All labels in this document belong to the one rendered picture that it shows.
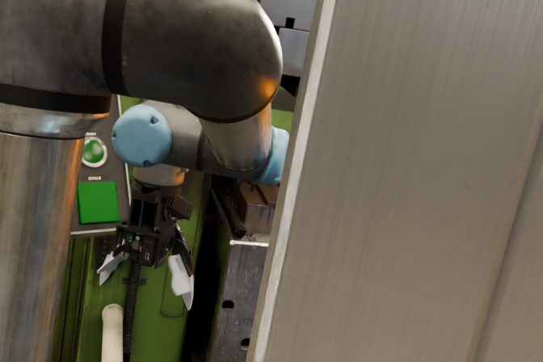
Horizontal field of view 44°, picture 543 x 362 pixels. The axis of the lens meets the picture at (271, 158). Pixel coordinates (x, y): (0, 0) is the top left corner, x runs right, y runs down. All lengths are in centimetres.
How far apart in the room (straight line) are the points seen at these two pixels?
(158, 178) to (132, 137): 15
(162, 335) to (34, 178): 126
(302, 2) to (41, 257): 98
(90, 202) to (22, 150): 76
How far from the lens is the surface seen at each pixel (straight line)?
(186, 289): 106
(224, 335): 153
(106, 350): 154
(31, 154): 51
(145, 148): 85
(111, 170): 130
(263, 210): 148
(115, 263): 110
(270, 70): 52
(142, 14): 46
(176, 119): 86
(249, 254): 145
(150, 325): 173
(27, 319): 55
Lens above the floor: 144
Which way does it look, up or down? 14 degrees down
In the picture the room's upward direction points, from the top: 11 degrees clockwise
